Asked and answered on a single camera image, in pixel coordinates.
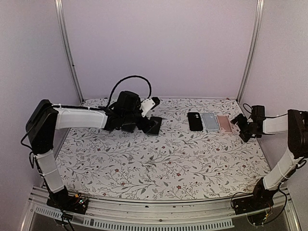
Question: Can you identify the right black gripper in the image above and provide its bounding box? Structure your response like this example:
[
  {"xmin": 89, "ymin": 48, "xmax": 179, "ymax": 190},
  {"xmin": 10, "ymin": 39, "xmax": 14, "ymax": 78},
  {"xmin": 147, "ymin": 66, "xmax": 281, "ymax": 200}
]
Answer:
[{"xmin": 231, "ymin": 113, "xmax": 256, "ymax": 142}]

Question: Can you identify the blue smartphone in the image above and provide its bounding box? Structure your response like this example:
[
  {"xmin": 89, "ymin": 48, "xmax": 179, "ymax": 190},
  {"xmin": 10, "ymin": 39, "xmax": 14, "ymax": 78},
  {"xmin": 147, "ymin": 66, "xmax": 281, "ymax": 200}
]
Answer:
[{"xmin": 120, "ymin": 122, "xmax": 136, "ymax": 133}]

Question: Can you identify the black smartphone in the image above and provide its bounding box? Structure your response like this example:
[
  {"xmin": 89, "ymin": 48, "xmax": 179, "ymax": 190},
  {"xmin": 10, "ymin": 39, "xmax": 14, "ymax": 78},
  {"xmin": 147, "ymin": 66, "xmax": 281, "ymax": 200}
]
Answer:
[{"xmin": 144, "ymin": 116, "xmax": 162, "ymax": 136}]

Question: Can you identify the pink phone case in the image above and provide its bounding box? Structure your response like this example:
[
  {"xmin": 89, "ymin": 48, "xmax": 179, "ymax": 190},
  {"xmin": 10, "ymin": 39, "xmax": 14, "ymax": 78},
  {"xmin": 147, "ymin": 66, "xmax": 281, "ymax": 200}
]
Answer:
[{"xmin": 217, "ymin": 115, "xmax": 232, "ymax": 133}]

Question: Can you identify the phone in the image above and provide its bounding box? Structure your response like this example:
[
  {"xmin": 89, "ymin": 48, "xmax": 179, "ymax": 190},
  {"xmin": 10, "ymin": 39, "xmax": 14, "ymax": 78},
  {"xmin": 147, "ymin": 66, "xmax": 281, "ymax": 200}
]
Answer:
[{"xmin": 202, "ymin": 113, "xmax": 219, "ymax": 132}]

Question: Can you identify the black phone case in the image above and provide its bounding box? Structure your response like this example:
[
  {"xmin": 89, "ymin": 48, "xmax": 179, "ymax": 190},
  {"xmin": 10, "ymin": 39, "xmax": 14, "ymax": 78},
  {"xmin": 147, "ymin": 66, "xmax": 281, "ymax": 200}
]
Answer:
[{"xmin": 187, "ymin": 112, "xmax": 203, "ymax": 131}]

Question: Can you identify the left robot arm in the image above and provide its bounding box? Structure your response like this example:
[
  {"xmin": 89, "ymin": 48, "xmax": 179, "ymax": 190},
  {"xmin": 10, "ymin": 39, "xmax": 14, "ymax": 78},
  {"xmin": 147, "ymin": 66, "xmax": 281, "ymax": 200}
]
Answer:
[{"xmin": 21, "ymin": 90, "xmax": 160, "ymax": 209}]

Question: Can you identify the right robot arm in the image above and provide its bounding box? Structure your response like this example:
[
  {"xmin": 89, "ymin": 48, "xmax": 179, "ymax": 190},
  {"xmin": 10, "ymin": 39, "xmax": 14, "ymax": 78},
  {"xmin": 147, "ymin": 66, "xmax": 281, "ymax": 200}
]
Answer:
[{"xmin": 231, "ymin": 105, "xmax": 308, "ymax": 210}]

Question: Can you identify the floral patterned table mat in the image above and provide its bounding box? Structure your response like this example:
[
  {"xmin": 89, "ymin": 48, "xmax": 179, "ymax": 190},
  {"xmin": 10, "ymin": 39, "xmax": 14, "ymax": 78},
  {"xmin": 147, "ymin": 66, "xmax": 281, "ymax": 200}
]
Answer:
[{"xmin": 56, "ymin": 99, "xmax": 270, "ymax": 200}]

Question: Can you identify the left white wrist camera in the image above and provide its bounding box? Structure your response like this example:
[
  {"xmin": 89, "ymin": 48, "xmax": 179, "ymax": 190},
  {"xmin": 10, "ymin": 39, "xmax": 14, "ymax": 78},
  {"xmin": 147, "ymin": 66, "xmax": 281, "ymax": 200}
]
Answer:
[{"xmin": 140, "ymin": 97, "xmax": 160, "ymax": 117}]

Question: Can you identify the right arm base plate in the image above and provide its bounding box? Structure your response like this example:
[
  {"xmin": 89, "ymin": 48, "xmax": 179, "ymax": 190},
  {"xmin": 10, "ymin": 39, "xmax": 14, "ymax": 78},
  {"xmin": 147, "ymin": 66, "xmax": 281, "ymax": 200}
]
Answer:
[{"xmin": 231, "ymin": 195, "xmax": 274, "ymax": 226}]

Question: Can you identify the front aluminium rail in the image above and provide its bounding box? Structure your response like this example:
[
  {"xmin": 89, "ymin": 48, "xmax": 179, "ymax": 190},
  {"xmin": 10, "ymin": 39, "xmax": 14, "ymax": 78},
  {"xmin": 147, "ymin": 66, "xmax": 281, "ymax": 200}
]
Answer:
[{"xmin": 21, "ymin": 187, "xmax": 302, "ymax": 231}]

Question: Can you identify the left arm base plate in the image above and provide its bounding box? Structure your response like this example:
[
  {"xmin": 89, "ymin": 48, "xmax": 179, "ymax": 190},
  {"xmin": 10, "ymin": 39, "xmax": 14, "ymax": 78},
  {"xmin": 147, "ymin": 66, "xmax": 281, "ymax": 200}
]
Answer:
[{"xmin": 47, "ymin": 194, "xmax": 89, "ymax": 215}]

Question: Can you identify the right aluminium frame post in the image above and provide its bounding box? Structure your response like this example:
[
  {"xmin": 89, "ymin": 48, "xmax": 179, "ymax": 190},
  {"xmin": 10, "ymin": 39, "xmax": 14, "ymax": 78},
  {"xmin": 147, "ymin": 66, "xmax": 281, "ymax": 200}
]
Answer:
[{"xmin": 236, "ymin": 0, "xmax": 264, "ymax": 103}]

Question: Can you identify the aluminium frame post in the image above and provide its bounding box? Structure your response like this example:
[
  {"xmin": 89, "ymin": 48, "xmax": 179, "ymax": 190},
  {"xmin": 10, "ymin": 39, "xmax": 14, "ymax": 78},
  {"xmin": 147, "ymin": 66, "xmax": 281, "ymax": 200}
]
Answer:
[
  {"xmin": 54, "ymin": 0, "xmax": 84, "ymax": 103},
  {"xmin": 236, "ymin": 0, "xmax": 264, "ymax": 103}
]

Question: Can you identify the left aluminium frame post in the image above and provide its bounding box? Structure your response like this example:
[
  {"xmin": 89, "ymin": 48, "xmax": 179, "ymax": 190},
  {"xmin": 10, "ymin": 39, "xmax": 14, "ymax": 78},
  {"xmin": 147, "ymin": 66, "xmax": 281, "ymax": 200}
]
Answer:
[{"xmin": 54, "ymin": 0, "xmax": 84, "ymax": 103}]

